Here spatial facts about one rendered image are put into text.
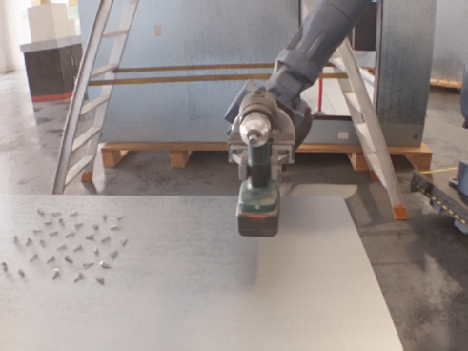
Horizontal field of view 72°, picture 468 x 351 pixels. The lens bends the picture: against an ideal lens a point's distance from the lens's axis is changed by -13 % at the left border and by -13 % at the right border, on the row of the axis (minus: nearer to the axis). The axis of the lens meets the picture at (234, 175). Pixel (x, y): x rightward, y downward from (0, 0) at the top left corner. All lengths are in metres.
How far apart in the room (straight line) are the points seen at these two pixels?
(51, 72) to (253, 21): 4.31
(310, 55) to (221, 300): 0.63
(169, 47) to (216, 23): 0.38
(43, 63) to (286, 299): 6.01
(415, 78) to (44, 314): 2.62
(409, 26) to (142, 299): 2.47
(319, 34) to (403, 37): 1.79
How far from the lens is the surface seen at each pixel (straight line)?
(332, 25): 0.99
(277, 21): 2.59
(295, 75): 0.96
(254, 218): 0.62
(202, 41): 2.64
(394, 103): 2.79
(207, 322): 0.60
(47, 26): 6.36
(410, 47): 2.76
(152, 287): 0.68
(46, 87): 6.44
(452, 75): 6.72
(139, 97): 2.84
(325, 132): 2.74
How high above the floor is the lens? 1.09
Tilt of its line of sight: 25 degrees down
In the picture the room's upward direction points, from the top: 2 degrees counter-clockwise
